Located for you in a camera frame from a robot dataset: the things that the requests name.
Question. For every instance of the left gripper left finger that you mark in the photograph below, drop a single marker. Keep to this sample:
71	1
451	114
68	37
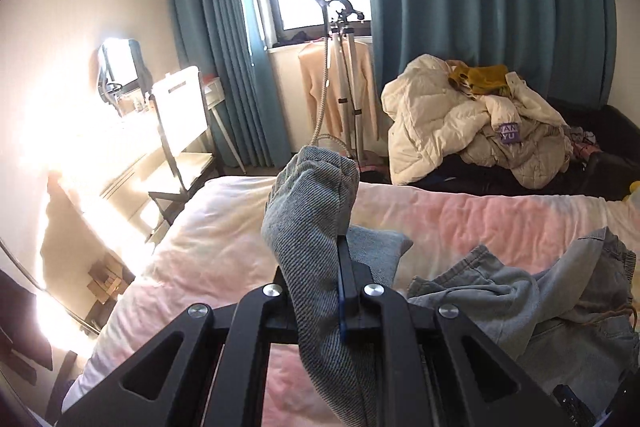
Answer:
208	367

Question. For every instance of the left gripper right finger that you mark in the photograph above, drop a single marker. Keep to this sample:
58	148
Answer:
434	366

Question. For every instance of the hanging black clothes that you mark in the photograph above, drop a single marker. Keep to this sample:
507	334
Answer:
21	338

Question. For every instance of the white folding chair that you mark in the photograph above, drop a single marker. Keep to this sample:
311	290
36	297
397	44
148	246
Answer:
187	142

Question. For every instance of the cardboard box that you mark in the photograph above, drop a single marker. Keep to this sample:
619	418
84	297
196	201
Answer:
109	279

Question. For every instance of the pastel tie-dye duvet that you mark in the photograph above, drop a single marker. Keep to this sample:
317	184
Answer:
230	236

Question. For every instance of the cream puffer jacket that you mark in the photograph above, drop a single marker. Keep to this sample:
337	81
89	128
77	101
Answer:
431	119

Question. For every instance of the black sofa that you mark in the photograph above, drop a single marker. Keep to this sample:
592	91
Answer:
595	154

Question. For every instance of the yellow plush toy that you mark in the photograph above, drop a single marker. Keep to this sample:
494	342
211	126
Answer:
634	187

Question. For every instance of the mustard yellow garment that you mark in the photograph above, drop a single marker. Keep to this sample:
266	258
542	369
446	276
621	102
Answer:
479	81

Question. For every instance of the teal left curtain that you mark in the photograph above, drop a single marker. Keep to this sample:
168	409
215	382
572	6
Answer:
223	39

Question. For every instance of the camera tripod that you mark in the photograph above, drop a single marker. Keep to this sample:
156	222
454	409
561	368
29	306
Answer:
339	49

